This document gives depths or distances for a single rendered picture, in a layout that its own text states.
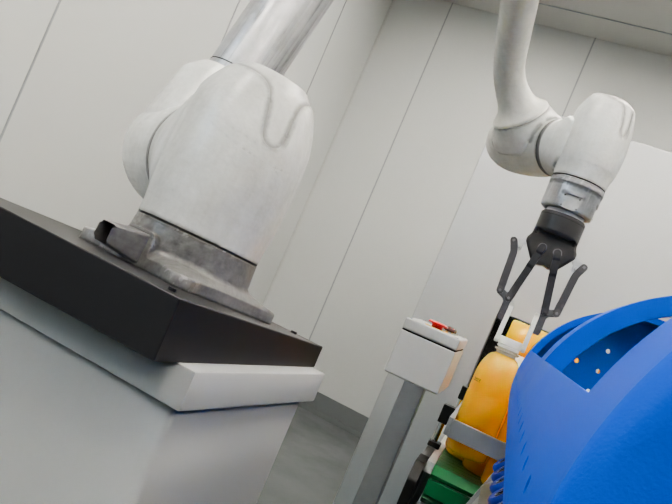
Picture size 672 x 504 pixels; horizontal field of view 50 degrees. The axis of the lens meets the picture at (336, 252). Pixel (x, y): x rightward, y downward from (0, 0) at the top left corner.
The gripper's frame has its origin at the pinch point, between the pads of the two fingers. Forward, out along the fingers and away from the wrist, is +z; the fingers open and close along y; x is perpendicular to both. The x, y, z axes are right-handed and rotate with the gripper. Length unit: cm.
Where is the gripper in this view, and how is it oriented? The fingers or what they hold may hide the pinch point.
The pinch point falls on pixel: (516, 328)
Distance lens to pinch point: 123.8
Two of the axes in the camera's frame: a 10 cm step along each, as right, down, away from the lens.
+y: 8.9, 3.8, -2.6
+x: 2.3, 1.2, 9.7
